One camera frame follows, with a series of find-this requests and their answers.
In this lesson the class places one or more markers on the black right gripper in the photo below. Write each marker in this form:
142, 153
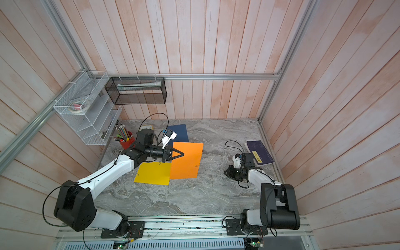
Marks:
230, 172

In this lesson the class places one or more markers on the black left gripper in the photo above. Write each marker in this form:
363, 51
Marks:
167, 153

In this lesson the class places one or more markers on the orange paper document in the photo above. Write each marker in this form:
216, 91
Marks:
187, 166

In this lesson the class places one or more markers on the blue paper document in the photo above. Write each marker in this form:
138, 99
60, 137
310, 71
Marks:
181, 132

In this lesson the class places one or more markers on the yellow paper document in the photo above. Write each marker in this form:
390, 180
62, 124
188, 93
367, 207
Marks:
154, 173

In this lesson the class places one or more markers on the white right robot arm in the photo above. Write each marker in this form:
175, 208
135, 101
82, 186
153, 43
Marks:
278, 207

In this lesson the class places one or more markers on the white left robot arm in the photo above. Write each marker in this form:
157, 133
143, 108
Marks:
75, 203

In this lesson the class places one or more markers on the dark purple book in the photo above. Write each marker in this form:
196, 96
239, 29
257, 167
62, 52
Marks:
260, 153

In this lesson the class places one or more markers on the yellow desk clock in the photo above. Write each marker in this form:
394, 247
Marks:
146, 127

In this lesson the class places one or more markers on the red metal pencil cup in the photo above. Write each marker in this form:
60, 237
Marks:
126, 144

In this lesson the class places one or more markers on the tape roll in shelf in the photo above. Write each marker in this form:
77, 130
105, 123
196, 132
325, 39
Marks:
79, 106

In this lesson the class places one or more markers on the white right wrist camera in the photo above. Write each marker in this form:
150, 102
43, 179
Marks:
237, 159

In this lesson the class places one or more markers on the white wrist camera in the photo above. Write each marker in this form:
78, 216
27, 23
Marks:
168, 136
237, 159

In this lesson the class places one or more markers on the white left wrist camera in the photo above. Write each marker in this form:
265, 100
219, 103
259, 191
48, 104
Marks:
168, 136

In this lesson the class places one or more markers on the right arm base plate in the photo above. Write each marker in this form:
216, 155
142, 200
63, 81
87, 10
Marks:
235, 226

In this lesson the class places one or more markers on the aluminium front rail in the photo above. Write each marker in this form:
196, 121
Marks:
181, 227

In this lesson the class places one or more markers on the black wire mesh basket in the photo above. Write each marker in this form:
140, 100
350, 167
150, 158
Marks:
136, 90

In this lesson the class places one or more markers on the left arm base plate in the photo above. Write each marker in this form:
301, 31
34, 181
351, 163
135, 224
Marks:
131, 229

